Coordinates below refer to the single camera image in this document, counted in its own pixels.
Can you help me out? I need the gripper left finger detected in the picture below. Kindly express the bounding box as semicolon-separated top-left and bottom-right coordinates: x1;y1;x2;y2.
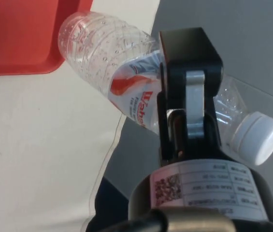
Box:
157;91;188;168

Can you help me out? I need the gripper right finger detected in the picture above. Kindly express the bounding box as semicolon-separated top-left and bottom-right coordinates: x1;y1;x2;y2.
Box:
158;27;224;162

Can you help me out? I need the clear plastic bottle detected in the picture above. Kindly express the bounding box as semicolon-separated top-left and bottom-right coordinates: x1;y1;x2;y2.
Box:
57;11;273;166

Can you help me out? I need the red tray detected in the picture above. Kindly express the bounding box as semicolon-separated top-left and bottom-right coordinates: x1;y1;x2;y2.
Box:
0;0;94;77

